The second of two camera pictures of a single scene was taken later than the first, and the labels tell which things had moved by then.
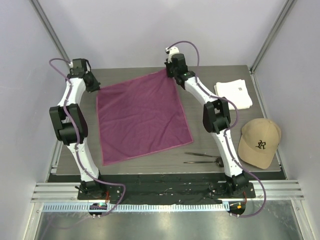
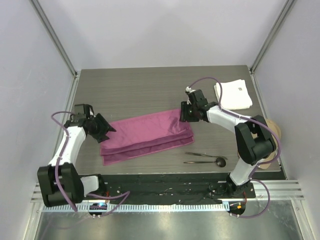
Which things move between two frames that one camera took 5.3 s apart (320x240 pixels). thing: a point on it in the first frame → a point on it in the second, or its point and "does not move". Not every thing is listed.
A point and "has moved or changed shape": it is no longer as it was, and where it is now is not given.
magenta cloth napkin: x=140 y=115 has moved or changed shape
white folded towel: x=235 y=90 does not move
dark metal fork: x=200 y=154 does not move
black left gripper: x=96 y=85 → x=101 y=136
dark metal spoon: x=219 y=160 does not move
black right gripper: x=167 y=65 → x=184 y=116
